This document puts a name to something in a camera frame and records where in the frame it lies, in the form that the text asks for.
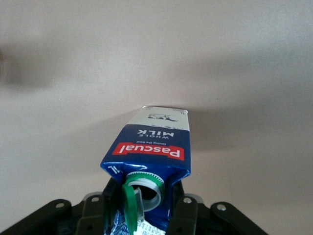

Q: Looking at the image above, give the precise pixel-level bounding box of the blue white milk carton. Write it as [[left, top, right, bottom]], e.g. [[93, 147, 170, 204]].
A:
[[100, 105, 191, 235]]

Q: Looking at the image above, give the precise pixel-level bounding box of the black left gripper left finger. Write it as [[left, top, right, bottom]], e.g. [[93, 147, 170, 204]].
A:
[[76, 178, 118, 235]]

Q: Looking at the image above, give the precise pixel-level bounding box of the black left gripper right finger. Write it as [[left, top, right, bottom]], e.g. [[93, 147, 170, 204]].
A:
[[166, 180, 199, 235]]

